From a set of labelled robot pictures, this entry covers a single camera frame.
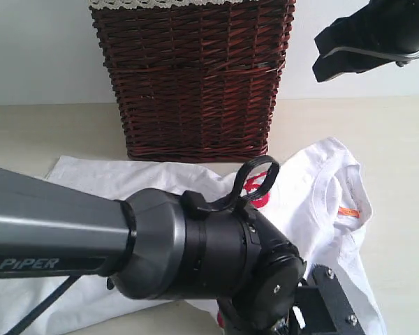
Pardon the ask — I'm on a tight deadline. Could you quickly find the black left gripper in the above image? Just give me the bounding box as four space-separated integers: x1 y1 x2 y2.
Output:
272 265 365 335

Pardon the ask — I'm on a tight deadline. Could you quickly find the white t-shirt with red lettering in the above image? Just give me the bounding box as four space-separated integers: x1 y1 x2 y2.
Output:
0 138 386 334

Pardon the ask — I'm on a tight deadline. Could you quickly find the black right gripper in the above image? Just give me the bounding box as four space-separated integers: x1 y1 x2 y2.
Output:
312 1 419 82

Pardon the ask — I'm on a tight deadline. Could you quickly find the dark red wicker basket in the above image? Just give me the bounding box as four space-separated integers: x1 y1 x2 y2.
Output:
89 1 295 163

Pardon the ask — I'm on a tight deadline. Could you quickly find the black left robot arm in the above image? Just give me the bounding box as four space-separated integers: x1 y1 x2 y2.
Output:
0 156 363 334

